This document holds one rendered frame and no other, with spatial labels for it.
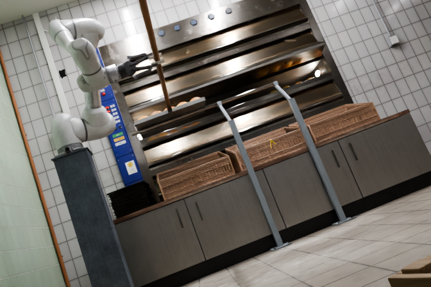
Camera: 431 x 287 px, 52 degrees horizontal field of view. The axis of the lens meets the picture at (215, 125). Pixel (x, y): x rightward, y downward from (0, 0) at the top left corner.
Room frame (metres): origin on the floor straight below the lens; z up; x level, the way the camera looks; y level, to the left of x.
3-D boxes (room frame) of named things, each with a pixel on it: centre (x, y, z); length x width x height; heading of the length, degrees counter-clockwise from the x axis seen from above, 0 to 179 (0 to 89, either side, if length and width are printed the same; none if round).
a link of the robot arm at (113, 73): (2.15, 0.39, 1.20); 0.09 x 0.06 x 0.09; 7
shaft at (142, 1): (2.25, 0.17, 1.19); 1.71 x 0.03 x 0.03; 7
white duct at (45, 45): (3.61, 1.14, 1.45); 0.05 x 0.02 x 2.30; 97
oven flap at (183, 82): (3.79, -0.24, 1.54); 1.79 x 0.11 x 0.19; 97
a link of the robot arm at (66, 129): (2.67, 0.88, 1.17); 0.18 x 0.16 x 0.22; 125
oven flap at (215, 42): (3.79, -0.24, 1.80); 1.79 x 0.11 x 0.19; 97
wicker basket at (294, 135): (3.53, -0.30, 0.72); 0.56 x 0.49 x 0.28; 97
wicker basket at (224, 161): (3.46, 0.29, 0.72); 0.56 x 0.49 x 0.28; 98
